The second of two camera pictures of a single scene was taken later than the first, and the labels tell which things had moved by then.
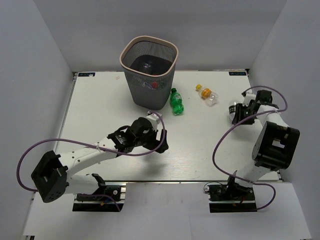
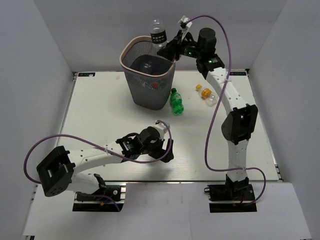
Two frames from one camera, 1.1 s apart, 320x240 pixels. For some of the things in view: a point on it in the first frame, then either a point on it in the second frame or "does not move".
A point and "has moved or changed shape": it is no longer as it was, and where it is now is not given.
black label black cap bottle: [232, 111] has moved or changed shape
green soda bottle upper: [176, 100] does not move
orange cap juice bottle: [210, 97] does not move
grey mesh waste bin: [150, 62] does not move
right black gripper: [239, 108] to [174, 46]
